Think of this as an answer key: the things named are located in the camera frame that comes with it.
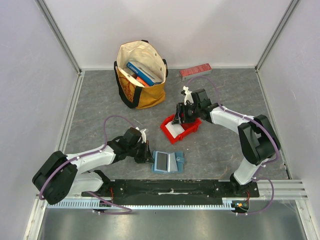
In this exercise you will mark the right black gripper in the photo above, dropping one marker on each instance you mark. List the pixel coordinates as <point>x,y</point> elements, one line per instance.
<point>180,113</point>

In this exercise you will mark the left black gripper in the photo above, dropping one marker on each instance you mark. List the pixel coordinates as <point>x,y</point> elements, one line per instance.
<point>146,154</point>

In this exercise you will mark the dark credit card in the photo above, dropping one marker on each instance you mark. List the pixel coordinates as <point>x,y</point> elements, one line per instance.
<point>161,161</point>

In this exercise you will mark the white cards stack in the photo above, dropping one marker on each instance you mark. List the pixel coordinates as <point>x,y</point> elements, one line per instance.
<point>174,129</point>

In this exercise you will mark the red plastic bin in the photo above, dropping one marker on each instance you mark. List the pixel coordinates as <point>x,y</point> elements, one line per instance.
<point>189,128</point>

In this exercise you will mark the blue leather card holder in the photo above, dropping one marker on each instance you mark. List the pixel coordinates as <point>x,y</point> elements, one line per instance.
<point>175,163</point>

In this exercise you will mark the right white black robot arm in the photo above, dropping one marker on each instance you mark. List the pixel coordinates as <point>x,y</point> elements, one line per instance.
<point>258,140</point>

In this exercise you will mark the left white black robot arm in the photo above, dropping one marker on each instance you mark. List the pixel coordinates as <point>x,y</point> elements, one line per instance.
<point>66,174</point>

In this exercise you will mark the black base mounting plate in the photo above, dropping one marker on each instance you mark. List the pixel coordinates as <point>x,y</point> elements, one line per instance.
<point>121,188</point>

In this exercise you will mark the red rectangular carton box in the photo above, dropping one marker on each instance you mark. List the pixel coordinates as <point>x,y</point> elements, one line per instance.
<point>195,71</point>

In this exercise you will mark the orange book in bag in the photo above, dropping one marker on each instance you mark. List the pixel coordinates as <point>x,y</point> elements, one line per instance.
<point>142,82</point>

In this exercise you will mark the blue book in bag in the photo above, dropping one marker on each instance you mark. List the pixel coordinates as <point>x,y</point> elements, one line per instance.
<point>141,71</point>

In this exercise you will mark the yellow canvas tote bag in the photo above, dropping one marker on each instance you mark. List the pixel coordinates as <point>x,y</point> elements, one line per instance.
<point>131,92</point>

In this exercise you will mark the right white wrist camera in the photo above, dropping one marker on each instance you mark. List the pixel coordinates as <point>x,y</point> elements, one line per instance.
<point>188,99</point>

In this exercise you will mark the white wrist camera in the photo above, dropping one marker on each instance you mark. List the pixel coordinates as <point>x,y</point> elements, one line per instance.
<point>188,99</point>
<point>143,132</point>

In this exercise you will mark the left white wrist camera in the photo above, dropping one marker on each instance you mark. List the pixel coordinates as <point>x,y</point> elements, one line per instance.
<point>143,132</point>

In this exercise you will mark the grey slotted cable duct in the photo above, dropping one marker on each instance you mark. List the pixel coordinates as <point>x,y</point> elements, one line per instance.
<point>96,204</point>

